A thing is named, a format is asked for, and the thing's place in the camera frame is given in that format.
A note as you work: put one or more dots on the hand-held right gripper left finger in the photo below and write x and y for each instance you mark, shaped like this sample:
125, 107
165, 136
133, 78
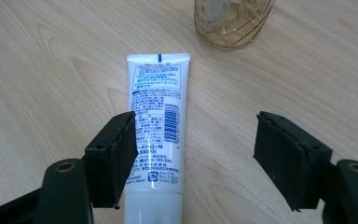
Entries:
113, 161

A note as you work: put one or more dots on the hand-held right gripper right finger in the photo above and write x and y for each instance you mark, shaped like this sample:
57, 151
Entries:
287, 161

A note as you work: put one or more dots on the white blue toothpaste tube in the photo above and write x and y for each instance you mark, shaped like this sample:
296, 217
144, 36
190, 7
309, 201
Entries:
155, 124

